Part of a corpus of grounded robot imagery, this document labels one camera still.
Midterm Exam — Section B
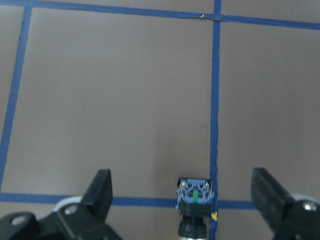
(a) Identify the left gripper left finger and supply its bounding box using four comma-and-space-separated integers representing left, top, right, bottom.
0, 169, 121, 240

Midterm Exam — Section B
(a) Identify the yellow push button switch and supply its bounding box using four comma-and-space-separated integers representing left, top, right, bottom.
176, 177, 215, 240

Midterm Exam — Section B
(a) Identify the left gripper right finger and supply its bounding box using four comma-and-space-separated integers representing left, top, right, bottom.
250, 167, 320, 240

